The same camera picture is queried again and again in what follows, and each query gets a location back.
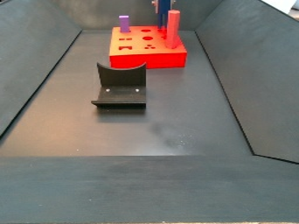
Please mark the blue square-circle forked object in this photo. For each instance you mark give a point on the blue square-circle forked object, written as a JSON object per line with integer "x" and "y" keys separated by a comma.
{"x": 164, "y": 6}

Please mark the red fixture board with holes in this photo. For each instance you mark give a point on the red fixture board with holes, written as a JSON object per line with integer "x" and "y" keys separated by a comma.
{"x": 141, "y": 47}

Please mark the purple rectangular peg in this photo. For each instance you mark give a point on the purple rectangular peg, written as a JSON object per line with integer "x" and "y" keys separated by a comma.
{"x": 124, "y": 23}

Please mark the red hexagonal peg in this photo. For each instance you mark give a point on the red hexagonal peg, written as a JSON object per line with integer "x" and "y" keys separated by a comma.
{"x": 172, "y": 29}

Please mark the black curved holder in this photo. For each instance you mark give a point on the black curved holder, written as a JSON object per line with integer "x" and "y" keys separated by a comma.
{"x": 121, "y": 86}

